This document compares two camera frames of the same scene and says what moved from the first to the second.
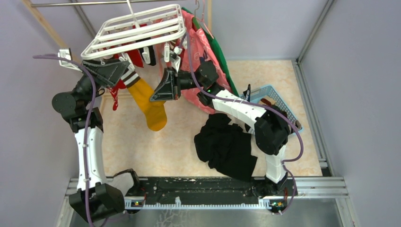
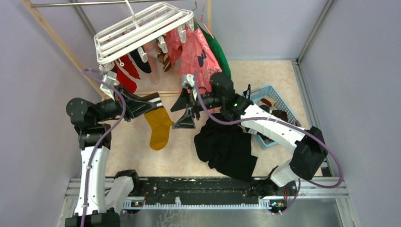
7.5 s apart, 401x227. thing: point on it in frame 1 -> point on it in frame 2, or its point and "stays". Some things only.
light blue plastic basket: x=268 y=92 stays
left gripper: x=110 y=72 -> x=135 y=108
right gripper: x=169 y=89 -> x=187 y=121
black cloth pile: x=227 y=147 stays
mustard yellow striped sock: x=155 y=111 -> x=159 y=122
